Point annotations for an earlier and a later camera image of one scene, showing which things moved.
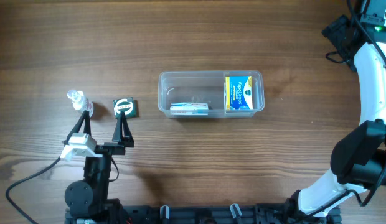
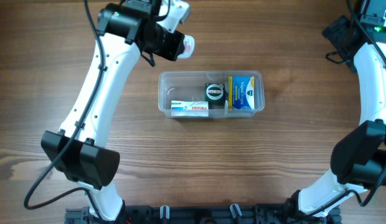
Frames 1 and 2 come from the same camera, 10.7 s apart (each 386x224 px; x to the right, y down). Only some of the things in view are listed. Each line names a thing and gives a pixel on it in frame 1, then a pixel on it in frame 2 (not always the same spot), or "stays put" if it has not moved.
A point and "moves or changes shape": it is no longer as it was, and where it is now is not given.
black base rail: (205, 214) stays put
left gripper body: (104, 148) to (173, 45)
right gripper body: (337, 32) stays put
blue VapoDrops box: (238, 93) stays put
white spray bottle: (80, 101) moves or changes shape
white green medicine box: (185, 108) stays put
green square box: (126, 105) to (215, 93)
